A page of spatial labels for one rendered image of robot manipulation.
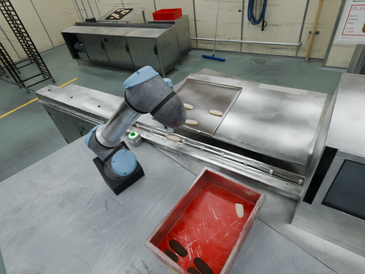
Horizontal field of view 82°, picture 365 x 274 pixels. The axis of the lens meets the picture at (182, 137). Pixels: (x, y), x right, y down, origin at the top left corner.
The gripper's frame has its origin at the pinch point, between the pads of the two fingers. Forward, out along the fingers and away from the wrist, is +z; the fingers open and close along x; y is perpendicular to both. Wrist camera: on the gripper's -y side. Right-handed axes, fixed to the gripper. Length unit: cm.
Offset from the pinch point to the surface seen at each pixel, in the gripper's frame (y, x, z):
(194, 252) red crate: 50, -54, 10
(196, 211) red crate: 41, -37, 10
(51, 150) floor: -209, -22, 94
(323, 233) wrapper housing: 92, -21, 7
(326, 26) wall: 45, 371, 34
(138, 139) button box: -20.6, -12.8, 7.1
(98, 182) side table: -20, -50, 11
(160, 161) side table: 2.9, -18.8, 10.9
